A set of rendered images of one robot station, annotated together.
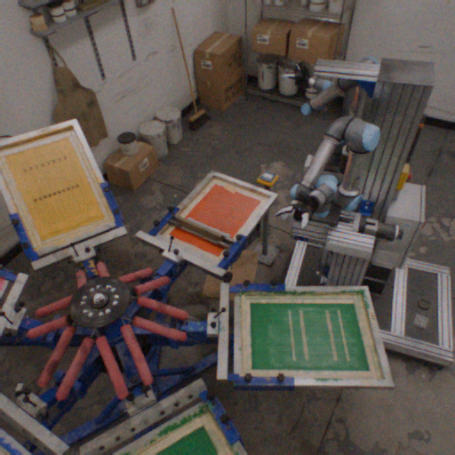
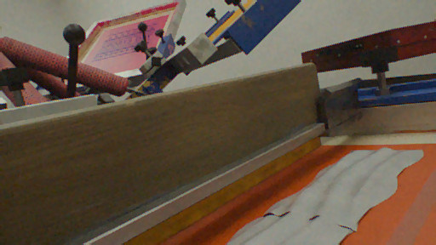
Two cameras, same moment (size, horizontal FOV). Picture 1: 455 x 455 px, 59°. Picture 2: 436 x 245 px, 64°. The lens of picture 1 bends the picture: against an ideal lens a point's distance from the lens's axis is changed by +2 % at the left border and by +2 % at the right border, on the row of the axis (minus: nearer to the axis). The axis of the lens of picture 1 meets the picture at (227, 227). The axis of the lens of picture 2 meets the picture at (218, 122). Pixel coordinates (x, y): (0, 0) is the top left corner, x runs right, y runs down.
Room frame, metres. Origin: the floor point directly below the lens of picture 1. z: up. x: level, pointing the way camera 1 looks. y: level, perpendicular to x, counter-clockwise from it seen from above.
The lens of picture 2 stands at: (1.87, -0.08, 1.06)
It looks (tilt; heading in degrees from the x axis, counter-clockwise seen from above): 7 degrees down; 99
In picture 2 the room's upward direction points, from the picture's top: 11 degrees counter-clockwise
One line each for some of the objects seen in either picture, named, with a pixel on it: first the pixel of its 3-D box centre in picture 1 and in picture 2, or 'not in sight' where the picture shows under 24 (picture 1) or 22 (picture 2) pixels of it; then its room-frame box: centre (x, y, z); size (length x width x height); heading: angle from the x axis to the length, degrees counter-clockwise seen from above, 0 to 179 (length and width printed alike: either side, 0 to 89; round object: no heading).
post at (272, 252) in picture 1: (266, 219); not in sight; (2.39, -0.34, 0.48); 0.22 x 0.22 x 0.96; 56
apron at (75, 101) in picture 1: (73, 102); not in sight; (3.53, 1.39, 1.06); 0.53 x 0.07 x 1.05; 146
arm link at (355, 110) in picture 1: (357, 102); not in sight; (2.26, -0.87, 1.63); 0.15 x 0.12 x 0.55; 132
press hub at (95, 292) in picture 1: (128, 356); not in sight; (1.11, 0.66, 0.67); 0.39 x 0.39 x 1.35
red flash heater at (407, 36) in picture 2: not in sight; (409, 42); (2.38, 1.28, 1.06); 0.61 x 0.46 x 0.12; 26
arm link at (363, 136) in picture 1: (354, 169); not in sight; (1.61, -0.68, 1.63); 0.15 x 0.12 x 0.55; 44
